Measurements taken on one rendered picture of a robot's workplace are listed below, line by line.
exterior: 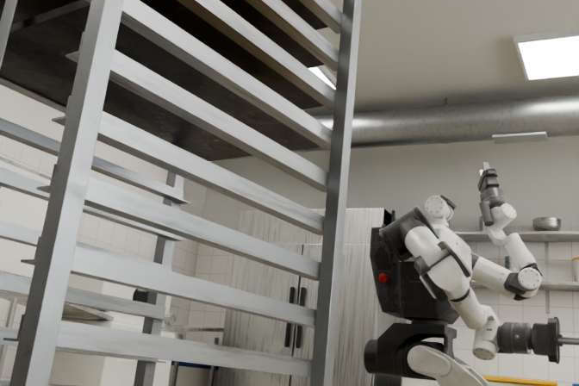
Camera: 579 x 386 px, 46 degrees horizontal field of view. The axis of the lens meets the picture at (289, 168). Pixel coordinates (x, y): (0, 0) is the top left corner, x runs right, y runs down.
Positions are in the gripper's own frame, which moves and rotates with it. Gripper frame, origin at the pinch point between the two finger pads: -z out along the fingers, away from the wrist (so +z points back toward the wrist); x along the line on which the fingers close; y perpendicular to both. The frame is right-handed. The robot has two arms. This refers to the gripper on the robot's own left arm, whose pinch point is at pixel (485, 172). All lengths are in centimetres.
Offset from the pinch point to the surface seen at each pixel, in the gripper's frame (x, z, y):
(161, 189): 84, 72, 110
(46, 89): 119, 76, 126
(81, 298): 86, 101, 123
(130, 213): 131, 114, 105
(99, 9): 152, 96, 107
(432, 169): -296, -248, -74
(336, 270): 95, 101, 73
